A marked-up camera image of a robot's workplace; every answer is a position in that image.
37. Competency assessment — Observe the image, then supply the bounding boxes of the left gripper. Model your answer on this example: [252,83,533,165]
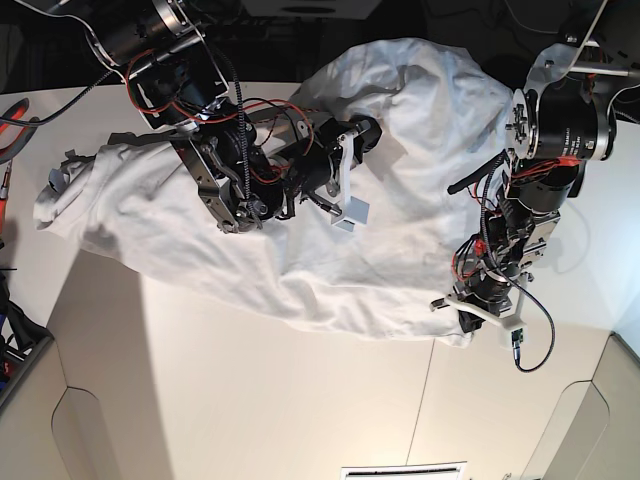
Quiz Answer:
[430,267,527,345]

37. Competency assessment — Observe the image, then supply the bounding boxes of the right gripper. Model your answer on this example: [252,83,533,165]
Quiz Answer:
[282,115,382,221]

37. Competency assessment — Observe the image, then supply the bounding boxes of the white t-shirt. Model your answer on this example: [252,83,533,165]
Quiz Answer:
[33,38,512,348]

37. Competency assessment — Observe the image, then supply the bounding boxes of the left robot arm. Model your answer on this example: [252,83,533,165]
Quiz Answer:
[431,1,639,344]

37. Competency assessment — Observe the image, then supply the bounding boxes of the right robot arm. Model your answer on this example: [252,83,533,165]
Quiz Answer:
[28,1,382,234]

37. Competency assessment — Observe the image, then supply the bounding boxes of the white box device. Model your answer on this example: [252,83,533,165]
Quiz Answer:
[242,0,381,20]

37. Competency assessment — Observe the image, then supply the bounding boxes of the black bin with tools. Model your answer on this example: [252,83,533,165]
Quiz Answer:
[1,268,54,407]

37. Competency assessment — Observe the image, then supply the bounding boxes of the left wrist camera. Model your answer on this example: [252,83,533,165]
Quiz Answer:
[509,327,526,352]

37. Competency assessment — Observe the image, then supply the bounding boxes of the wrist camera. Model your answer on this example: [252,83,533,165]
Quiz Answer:
[509,327,526,352]
[331,197,370,232]

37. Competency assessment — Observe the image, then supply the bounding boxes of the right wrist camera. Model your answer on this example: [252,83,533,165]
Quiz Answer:
[331,197,370,232]

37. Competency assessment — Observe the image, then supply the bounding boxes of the orange handled screwdriver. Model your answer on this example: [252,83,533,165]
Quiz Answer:
[0,160,13,232]

